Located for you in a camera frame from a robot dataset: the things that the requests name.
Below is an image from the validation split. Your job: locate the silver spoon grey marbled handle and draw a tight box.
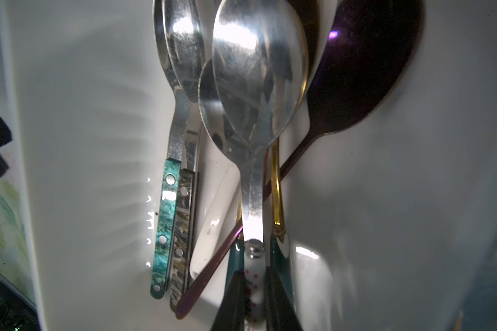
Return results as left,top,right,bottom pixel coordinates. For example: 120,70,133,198
162,0,206,313

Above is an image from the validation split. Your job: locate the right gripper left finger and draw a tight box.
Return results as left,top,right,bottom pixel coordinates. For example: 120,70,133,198
211,270,246,331

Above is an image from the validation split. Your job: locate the white plastic storage box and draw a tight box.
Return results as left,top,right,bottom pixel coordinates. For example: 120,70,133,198
0,1,497,330

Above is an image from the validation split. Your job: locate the silver spoon green marbled handle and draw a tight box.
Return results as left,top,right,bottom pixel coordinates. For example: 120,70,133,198
150,1,189,299

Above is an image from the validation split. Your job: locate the silver spoon white dotted handle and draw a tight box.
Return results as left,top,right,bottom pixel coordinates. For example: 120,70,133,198
212,1,309,328

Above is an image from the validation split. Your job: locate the white plastic spoon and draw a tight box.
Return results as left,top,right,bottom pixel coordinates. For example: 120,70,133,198
189,164,240,279

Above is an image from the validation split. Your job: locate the small purple iridescent spoon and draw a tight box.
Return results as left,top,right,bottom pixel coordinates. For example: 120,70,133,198
175,0,425,320

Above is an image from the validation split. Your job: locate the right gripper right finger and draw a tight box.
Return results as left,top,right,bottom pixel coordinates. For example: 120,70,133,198
265,266,303,331

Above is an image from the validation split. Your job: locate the gold spoon dark green handle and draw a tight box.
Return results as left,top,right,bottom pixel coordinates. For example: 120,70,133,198
225,0,320,307

